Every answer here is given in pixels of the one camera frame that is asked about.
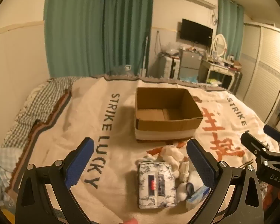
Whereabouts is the narrow green curtain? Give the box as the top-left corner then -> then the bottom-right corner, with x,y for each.
216,0 -> 245,61

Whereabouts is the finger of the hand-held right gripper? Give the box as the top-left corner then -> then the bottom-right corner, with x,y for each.
265,124 -> 280,147
240,132 -> 271,155

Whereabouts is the grey mini fridge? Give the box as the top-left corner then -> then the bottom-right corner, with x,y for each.
178,49 -> 203,80

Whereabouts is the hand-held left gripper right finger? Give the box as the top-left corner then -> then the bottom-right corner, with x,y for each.
187,138 -> 264,224

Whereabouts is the white suitcase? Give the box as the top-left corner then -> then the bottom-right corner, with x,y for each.
154,54 -> 180,78

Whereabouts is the wide green curtain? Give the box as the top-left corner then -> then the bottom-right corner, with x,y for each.
44,0 -> 154,78

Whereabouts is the clear plastic bag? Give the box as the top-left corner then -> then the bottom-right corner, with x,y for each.
161,42 -> 180,56

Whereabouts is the white mop pole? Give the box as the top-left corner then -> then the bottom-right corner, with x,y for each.
140,36 -> 148,75

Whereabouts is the checkered bedsheet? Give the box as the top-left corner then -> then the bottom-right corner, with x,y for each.
0,77 -> 77,168

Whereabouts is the floral tissue pack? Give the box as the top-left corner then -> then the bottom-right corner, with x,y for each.
137,161 -> 178,209

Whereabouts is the blue tissue packet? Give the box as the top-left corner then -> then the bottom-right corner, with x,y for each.
185,185 -> 211,211

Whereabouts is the white dressing table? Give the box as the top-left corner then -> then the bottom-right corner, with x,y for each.
202,59 -> 243,90

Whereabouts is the cardboard box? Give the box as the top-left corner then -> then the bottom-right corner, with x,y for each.
134,87 -> 203,143

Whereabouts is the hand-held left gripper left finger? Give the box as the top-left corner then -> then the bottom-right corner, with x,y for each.
16,137 -> 95,224

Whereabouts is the cream printed blanket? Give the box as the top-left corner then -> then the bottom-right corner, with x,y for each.
5,75 -> 280,224

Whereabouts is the black wall television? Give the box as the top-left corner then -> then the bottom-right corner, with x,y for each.
179,19 -> 214,48

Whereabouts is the white sock with dark toe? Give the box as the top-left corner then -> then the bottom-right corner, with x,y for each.
176,170 -> 210,202

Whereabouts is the small white sock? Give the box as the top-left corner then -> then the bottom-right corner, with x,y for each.
178,161 -> 191,182

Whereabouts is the clear water jug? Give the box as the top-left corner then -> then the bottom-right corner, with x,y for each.
107,65 -> 136,77

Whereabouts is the oval white mirror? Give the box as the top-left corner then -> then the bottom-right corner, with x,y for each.
210,34 -> 227,57

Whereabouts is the white sliding wardrobe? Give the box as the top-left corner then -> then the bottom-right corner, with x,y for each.
236,22 -> 280,124

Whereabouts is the white cloth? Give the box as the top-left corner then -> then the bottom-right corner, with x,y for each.
154,145 -> 189,178

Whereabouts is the blue plastic basket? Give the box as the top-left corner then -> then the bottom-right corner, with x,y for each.
180,73 -> 199,83

